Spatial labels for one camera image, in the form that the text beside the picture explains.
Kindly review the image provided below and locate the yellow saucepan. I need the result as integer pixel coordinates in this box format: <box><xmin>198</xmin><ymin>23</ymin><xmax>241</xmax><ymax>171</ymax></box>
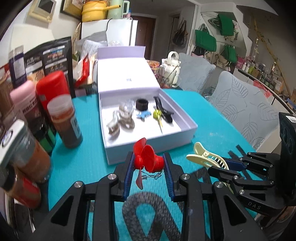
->
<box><xmin>81</xmin><ymin>1</ymin><xmax>121</xmax><ymax>23</ymax></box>

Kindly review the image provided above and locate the black ring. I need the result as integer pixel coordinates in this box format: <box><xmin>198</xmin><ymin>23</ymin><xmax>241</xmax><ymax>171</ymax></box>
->
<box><xmin>135</xmin><ymin>98</ymin><xmax>149</xmax><ymax>112</ymax></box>

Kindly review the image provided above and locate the red propeller toy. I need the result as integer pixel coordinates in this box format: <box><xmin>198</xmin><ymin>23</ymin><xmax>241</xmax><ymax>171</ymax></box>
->
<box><xmin>133</xmin><ymin>138</ymin><xmax>164</xmax><ymax>190</ymax></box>

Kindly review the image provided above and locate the red cylindrical canister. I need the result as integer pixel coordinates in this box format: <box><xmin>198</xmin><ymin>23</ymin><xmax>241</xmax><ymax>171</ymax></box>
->
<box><xmin>36</xmin><ymin>71</ymin><xmax>70</xmax><ymax>113</ymax></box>

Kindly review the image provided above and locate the pink lotion bottle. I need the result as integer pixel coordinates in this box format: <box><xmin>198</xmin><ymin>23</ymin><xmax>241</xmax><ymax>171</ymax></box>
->
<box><xmin>10</xmin><ymin>80</ymin><xmax>44</xmax><ymax>131</ymax></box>

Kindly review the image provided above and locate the beige marbled wavy hair claw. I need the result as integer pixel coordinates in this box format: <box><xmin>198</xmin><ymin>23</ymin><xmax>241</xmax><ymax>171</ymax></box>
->
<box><xmin>118</xmin><ymin>109</ymin><xmax>135</xmax><ymax>130</ymax></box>

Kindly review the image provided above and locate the black long hair claw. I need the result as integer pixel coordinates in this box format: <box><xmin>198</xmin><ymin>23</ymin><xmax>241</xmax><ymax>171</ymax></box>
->
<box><xmin>154</xmin><ymin>96</ymin><xmax>174</xmax><ymax>123</ymax></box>

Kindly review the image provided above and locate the white mini fridge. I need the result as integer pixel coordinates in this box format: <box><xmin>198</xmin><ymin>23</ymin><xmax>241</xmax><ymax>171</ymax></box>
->
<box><xmin>81</xmin><ymin>18</ymin><xmax>138</xmax><ymax>46</ymax></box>

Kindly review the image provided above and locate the glass mug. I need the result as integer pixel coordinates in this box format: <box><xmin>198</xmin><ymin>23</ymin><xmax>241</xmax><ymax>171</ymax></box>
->
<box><xmin>159</xmin><ymin>66</ymin><xmax>180</xmax><ymax>88</ymax></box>

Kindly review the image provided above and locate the woven straw fan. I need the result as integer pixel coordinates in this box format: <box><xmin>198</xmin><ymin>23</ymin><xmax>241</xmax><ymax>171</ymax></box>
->
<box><xmin>71</xmin><ymin>22</ymin><xmax>82</xmax><ymax>52</ymax></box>

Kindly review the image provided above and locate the open lavender gift box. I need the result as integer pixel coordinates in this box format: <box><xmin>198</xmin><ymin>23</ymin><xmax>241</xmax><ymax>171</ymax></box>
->
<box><xmin>96</xmin><ymin>46</ymin><xmax>198</xmax><ymax>165</ymax></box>

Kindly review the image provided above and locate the cream yellow hair claw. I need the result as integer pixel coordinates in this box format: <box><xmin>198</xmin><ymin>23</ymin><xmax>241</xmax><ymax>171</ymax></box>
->
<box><xmin>186</xmin><ymin>141</ymin><xmax>234</xmax><ymax>194</ymax></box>

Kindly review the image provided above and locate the brown entrance door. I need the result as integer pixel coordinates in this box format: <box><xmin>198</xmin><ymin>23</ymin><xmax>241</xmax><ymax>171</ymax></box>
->
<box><xmin>132</xmin><ymin>16</ymin><xmax>156</xmax><ymax>60</ymax></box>

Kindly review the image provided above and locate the gold framed picture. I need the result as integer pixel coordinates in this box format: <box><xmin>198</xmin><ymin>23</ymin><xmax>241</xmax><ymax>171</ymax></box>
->
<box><xmin>60</xmin><ymin>0</ymin><xmax>84</xmax><ymax>20</ymax></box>

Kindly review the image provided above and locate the purple instant noodle cup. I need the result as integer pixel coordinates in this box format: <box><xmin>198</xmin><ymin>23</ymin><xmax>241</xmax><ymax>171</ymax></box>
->
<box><xmin>147</xmin><ymin>60</ymin><xmax>160</xmax><ymax>74</ymax></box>

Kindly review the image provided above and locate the grey leaf cushion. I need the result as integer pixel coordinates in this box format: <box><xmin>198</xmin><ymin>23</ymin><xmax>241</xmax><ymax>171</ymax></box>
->
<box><xmin>179</xmin><ymin>53</ymin><xmax>216</xmax><ymax>94</ymax></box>
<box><xmin>209</xmin><ymin>71</ymin><xmax>280</xmax><ymax>153</ymax></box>

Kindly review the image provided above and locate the yellow green lollipop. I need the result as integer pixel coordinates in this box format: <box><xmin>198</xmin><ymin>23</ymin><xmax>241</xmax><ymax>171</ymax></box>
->
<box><xmin>153</xmin><ymin>109</ymin><xmax>162</xmax><ymax>132</ymax></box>

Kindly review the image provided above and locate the blue fishbone clip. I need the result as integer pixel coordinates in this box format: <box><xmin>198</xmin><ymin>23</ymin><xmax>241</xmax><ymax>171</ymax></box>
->
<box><xmin>137</xmin><ymin>110</ymin><xmax>151</xmax><ymax>121</ymax></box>

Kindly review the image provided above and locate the clear plastic hair clip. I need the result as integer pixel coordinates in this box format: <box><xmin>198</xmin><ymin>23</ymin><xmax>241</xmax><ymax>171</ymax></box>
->
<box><xmin>119</xmin><ymin>99</ymin><xmax>135</xmax><ymax>118</ymax></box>

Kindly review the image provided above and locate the far grey leaf cushion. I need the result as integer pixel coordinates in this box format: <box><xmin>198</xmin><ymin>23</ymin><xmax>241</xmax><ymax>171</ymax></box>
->
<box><xmin>179</xmin><ymin>53</ymin><xmax>216</xmax><ymax>94</ymax></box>

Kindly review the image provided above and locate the dark blue bottle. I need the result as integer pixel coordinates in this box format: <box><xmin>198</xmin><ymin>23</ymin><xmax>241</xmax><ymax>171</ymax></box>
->
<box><xmin>9</xmin><ymin>45</ymin><xmax>27</xmax><ymax>89</ymax></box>

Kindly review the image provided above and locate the cream white kettle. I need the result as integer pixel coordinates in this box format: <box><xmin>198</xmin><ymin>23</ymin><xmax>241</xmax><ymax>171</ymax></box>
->
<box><xmin>159</xmin><ymin>51</ymin><xmax>181</xmax><ymax>88</ymax></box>

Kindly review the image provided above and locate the green electric kettle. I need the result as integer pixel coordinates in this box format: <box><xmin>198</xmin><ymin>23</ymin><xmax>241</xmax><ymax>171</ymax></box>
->
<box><xmin>107</xmin><ymin>0</ymin><xmax>130</xmax><ymax>19</ymax></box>

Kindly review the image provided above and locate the beige wall intercom panel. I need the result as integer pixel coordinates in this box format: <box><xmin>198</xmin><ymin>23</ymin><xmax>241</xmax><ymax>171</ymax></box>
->
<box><xmin>28</xmin><ymin>0</ymin><xmax>56</xmax><ymax>23</ymax></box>

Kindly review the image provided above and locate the black snack pouch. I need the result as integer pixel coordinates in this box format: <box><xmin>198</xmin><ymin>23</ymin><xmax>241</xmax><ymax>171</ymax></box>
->
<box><xmin>24</xmin><ymin>37</ymin><xmax>76</xmax><ymax>98</ymax></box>

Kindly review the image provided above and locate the green tote bag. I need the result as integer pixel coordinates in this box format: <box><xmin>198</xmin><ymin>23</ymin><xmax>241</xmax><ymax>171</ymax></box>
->
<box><xmin>195</xmin><ymin>30</ymin><xmax>217</xmax><ymax>52</ymax></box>

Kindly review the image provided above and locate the near grey leaf cushion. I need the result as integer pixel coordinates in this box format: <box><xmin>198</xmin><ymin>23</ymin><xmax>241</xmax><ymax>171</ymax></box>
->
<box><xmin>209</xmin><ymin>71</ymin><xmax>280</xmax><ymax>153</ymax></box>

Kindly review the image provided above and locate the white striped hair claw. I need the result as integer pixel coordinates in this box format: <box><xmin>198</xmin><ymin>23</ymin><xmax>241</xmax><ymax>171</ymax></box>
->
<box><xmin>107</xmin><ymin>111</ymin><xmax>120</xmax><ymax>137</ymax></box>

